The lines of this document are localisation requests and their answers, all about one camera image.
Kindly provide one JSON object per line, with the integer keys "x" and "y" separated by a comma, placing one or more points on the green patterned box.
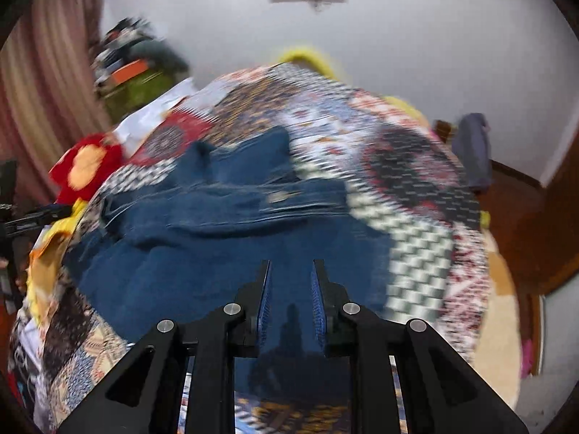
{"x": 138, "y": 90}

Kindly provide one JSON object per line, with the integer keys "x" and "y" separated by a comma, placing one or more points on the yellow headboard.
{"x": 312, "y": 58}

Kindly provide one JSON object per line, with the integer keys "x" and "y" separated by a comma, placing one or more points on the mustard yellow cloth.
{"x": 49, "y": 244}

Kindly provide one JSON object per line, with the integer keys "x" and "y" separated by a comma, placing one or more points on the wooden bedpost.
{"x": 442, "y": 129}

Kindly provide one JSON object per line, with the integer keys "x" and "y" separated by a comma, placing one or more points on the red plush toy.
{"x": 83, "y": 167}

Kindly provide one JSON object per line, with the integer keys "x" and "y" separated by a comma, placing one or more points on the striped brown curtain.
{"x": 45, "y": 77}

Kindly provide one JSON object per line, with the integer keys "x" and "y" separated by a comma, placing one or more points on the blue denim jacket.
{"x": 203, "y": 244}

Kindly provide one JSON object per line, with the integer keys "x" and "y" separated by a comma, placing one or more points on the grey backpack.
{"x": 472, "y": 153}

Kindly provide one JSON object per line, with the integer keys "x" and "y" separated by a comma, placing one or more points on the pink cloth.
{"x": 527, "y": 359}

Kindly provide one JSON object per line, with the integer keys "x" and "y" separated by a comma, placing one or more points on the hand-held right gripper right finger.
{"x": 319, "y": 309}

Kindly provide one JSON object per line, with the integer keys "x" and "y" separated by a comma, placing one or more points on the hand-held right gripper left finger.
{"x": 264, "y": 309}

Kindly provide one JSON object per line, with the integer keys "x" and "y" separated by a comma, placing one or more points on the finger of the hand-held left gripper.
{"x": 40, "y": 219}

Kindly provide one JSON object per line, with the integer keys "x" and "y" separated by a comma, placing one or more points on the pile of clothes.
{"x": 135, "y": 47}

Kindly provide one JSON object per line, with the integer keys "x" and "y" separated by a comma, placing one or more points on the white cloth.
{"x": 156, "y": 113}

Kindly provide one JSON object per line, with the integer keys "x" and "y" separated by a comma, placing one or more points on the orange box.
{"x": 130, "y": 71}

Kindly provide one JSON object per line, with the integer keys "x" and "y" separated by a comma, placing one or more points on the patchwork printed blanket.
{"x": 407, "y": 167}

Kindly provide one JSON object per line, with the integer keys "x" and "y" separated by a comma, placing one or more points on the cream bed sheet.
{"x": 504, "y": 325}

